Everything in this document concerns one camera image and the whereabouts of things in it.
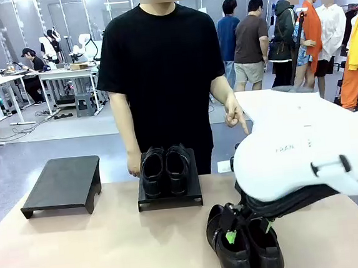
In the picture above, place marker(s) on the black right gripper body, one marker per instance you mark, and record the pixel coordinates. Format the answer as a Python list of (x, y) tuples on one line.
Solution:
[(248, 211)]

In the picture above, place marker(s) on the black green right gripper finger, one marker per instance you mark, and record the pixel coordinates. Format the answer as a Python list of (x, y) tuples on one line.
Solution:
[(229, 225), (266, 225)]

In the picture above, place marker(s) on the black leather buckle shoe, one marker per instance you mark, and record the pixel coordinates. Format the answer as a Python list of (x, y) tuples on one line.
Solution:
[(268, 254), (232, 261), (154, 177), (178, 175)]

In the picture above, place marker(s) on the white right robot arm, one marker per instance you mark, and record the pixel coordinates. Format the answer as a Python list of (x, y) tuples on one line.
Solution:
[(292, 136)]

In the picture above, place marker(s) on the person's right forearm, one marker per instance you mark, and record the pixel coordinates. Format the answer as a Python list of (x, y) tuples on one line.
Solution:
[(124, 123)]

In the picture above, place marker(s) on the person's left forearm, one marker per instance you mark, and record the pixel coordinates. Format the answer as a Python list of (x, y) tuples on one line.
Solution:
[(222, 88)]

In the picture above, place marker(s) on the black sloped shoe stand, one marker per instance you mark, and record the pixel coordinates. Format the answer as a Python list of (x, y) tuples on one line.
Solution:
[(169, 200), (61, 185)]

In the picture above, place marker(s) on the person in black t-shirt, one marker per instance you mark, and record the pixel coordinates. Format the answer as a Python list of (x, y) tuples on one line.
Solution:
[(161, 79)]

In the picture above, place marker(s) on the person in brown shirt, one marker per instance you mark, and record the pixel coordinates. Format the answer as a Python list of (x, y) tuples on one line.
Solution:
[(249, 43)]

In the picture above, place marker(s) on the person in blue shirt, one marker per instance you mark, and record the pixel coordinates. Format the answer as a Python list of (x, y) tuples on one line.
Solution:
[(228, 35)]

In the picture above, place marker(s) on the seated person in black cap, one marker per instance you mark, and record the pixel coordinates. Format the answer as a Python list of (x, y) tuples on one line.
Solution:
[(34, 74)]

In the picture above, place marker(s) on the person's left hand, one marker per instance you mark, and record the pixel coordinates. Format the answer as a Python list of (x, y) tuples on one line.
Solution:
[(233, 110)]

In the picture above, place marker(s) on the person's right hand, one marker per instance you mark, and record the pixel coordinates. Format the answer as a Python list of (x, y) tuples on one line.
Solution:
[(134, 164)]

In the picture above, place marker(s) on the small white floor object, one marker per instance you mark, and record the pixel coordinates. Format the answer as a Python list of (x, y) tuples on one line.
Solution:
[(224, 167)]

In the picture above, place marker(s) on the mannequin in dark jacket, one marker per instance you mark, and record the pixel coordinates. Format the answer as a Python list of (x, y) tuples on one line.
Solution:
[(283, 37)]

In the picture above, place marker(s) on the grey step stool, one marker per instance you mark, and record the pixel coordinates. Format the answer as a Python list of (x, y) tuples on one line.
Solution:
[(85, 104)]

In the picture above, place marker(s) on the mannequin in orange top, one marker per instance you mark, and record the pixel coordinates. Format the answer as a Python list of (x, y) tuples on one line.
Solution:
[(311, 31)]

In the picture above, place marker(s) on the mannequin in white shirt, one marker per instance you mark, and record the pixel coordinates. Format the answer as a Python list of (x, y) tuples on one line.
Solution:
[(333, 29)]

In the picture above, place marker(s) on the cardboard box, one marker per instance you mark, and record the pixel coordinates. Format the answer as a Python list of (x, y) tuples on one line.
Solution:
[(79, 66)]

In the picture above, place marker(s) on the white power strip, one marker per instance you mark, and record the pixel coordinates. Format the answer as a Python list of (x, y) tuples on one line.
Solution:
[(22, 123)]

